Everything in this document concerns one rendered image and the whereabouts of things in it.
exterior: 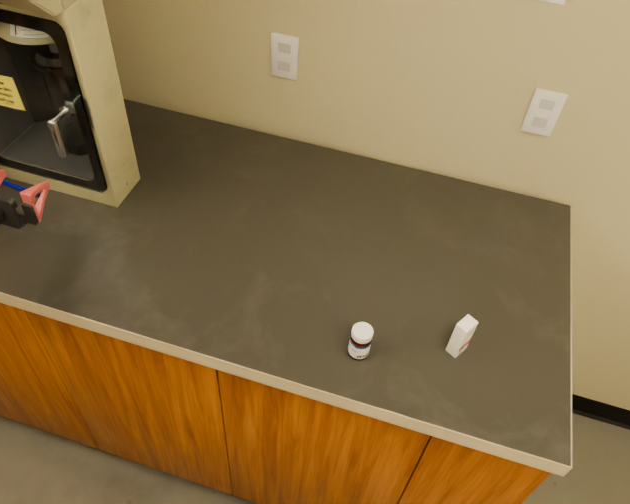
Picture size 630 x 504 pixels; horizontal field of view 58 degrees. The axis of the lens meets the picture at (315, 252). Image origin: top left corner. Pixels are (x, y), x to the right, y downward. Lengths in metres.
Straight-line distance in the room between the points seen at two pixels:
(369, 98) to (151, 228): 0.62
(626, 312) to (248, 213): 1.16
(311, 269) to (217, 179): 0.37
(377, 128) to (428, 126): 0.13
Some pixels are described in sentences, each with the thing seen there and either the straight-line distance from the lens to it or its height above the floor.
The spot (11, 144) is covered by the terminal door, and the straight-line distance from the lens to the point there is 1.46.
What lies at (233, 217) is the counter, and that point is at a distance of 1.36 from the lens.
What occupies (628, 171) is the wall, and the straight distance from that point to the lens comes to 1.57.
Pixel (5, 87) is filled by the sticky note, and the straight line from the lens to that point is 1.35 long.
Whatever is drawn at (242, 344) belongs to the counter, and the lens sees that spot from 1.14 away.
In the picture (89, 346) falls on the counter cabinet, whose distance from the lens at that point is 1.39.
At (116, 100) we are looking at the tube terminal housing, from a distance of 1.33.
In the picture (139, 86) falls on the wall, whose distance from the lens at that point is 1.76.
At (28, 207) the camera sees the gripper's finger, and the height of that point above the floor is 1.15.
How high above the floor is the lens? 1.90
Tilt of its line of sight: 48 degrees down
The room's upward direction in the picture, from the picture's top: 5 degrees clockwise
